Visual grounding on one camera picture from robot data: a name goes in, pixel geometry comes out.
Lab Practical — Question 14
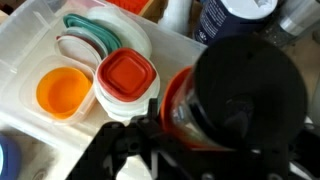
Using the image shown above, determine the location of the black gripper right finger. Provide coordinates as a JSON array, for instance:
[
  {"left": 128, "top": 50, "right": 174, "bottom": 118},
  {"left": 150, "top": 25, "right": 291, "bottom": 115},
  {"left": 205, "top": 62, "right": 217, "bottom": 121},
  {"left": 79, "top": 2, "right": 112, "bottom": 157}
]
[{"left": 289, "top": 127, "right": 320, "bottom": 180}]

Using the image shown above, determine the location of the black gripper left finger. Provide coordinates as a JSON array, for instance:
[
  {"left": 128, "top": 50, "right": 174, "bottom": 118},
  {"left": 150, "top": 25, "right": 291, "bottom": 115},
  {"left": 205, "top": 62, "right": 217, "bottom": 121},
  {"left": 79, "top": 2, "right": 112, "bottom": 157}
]
[{"left": 66, "top": 98, "right": 161, "bottom": 180}]

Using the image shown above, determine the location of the orange plastic cup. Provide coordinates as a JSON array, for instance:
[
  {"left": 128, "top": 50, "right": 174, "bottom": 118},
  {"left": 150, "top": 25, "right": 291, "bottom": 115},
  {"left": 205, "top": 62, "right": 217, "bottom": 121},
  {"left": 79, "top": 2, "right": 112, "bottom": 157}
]
[{"left": 35, "top": 66, "right": 94, "bottom": 120}]

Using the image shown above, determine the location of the red lid square container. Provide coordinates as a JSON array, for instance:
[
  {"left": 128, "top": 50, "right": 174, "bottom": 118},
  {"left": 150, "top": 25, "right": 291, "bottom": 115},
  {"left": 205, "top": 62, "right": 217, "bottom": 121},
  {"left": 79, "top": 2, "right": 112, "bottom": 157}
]
[{"left": 94, "top": 47, "right": 161, "bottom": 122}]

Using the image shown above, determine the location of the black cap glass bottle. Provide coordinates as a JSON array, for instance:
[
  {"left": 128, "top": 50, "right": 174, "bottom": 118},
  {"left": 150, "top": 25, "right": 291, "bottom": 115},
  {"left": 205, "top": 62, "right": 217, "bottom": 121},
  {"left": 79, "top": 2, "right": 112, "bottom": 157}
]
[{"left": 159, "top": 33, "right": 309, "bottom": 151}]

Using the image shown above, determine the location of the small clear square container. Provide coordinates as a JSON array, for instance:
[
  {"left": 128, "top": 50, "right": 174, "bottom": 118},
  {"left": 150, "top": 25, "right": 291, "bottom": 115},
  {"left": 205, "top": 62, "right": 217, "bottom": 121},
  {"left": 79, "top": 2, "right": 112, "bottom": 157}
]
[{"left": 19, "top": 54, "right": 98, "bottom": 126}]

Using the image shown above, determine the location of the blue plastic cup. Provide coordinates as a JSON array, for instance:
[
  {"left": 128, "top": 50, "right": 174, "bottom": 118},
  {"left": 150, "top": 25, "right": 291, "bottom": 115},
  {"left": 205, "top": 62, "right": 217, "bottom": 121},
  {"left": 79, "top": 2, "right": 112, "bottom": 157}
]
[{"left": 0, "top": 134, "right": 23, "bottom": 180}]

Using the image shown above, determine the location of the white lid maroon rim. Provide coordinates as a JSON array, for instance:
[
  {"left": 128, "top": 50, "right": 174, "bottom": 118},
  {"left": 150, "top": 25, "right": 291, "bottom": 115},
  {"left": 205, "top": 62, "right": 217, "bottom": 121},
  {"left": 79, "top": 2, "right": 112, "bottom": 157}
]
[{"left": 54, "top": 34, "right": 103, "bottom": 71}]

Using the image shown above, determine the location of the pale translucent lid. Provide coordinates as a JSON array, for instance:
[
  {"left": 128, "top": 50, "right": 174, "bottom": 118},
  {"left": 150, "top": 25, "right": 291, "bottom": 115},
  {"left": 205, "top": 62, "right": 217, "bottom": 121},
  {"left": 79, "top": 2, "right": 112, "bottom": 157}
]
[{"left": 64, "top": 26, "right": 109, "bottom": 58}]

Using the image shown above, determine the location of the large clear plastic container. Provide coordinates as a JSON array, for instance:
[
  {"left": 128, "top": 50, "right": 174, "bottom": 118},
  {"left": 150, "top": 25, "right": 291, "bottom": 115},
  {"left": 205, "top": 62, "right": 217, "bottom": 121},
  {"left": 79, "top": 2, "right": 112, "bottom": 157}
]
[{"left": 0, "top": 0, "right": 209, "bottom": 151}]

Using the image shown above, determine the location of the teal plastic lid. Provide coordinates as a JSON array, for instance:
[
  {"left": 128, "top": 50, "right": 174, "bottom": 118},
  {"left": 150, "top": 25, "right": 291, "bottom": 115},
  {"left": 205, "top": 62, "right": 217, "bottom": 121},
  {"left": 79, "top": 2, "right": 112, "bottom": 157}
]
[{"left": 62, "top": 13, "right": 123, "bottom": 56}]

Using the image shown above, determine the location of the round white plastic lid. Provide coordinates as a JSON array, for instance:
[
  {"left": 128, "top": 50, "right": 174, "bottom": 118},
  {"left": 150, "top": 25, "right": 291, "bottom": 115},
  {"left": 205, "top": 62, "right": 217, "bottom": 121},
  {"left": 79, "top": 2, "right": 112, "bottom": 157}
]
[{"left": 84, "top": 6, "right": 153, "bottom": 59}]

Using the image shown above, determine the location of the wooden spice tray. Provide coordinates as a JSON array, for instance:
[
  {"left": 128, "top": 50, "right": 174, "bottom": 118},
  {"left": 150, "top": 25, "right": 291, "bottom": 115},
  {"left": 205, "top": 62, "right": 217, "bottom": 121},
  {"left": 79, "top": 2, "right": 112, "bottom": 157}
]
[{"left": 138, "top": 0, "right": 168, "bottom": 22}]

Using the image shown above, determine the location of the navy canister white lid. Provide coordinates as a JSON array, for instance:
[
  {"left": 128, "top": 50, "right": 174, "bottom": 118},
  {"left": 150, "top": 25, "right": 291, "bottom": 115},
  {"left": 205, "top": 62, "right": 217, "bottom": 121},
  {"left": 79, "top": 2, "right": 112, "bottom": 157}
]
[{"left": 192, "top": 0, "right": 279, "bottom": 46}]

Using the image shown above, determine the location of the red silicone mat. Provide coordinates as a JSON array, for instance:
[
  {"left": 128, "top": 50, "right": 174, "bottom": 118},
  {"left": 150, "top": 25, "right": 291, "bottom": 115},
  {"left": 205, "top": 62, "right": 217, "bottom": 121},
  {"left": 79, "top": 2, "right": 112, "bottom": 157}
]
[{"left": 105, "top": 0, "right": 151, "bottom": 15}]

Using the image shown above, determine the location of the tall steel white grinder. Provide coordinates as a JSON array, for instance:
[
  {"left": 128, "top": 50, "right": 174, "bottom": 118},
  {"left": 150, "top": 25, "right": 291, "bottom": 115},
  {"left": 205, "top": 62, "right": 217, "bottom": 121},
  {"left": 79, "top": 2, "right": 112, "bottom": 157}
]
[{"left": 157, "top": 0, "right": 194, "bottom": 36}]

